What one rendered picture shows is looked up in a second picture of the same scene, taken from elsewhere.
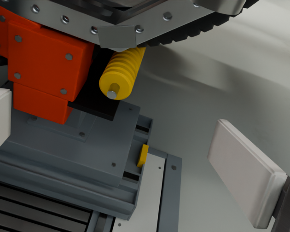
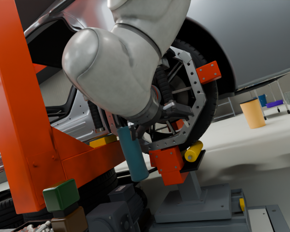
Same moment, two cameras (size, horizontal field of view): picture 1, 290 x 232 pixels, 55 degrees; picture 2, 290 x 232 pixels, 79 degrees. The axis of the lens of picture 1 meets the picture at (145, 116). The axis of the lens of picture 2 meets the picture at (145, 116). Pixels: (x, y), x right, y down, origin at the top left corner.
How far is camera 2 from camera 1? 49 cm
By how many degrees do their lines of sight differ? 52
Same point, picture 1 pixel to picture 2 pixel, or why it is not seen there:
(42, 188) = not seen: outside the picture
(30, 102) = (168, 179)
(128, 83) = (193, 152)
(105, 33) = (176, 139)
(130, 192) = (243, 222)
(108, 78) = (186, 154)
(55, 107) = (176, 176)
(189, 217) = not seen: outside the picture
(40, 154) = (186, 215)
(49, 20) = (162, 146)
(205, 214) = not seen: outside the picture
